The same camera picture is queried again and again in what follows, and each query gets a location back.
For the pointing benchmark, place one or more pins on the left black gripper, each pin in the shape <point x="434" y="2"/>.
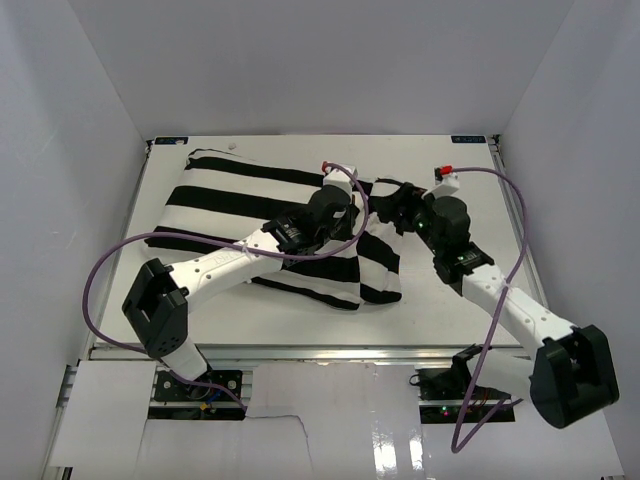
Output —
<point x="346" y="232"/>

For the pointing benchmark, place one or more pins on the blue corner label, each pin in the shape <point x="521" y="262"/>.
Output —
<point x="168" y="140"/>
<point x="468" y="139"/>

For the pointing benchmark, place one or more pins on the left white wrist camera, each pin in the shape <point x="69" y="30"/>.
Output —
<point x="340" y="176"/>

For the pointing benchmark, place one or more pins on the black white striped pillowcase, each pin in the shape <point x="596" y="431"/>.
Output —
<point x="225" y="197"/>

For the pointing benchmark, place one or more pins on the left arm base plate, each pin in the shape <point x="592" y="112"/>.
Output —
<point x="174" y="400"/>

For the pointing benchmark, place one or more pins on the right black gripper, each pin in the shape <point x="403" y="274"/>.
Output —
<point x="402" y="201"/>

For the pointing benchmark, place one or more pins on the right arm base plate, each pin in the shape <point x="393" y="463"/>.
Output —
<point x="440" y="404"/>

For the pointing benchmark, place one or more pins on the right blue corner label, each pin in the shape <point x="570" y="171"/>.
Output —
<point x="468" y="139"/>

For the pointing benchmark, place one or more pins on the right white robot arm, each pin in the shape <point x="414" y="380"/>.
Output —
<point x="569" y="373"/>

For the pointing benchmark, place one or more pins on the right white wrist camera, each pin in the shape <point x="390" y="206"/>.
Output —
<point x="446" y="182"/>

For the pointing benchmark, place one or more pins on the aluminium table frame rail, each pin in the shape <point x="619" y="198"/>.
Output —
<point x="525" y="240"/>

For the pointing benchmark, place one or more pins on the left blue corner label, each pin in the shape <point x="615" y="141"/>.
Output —
<point x="168" y="140"/>

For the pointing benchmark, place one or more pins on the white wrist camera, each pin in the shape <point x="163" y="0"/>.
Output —
<point x="340" y="176"/>
<point x="446" y="182"/>

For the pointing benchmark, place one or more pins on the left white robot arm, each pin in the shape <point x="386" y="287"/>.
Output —
<point x="162" y="297"/>

